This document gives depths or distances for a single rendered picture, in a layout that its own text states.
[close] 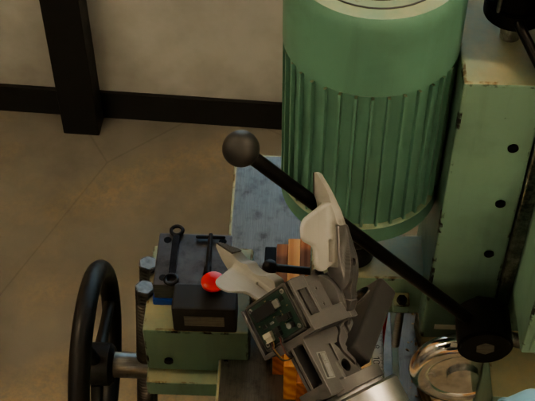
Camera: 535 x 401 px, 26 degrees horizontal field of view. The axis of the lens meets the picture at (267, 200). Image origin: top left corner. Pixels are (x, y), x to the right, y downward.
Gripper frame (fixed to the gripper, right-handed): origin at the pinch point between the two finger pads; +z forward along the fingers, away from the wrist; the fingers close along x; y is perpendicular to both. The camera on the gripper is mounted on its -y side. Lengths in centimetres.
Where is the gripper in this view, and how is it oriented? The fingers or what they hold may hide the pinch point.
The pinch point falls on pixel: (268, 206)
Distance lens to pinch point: 116.0
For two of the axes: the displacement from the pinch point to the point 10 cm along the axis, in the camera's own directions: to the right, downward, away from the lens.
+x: -6.5, 4.8, 5.9
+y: -6.1, 1.3, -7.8
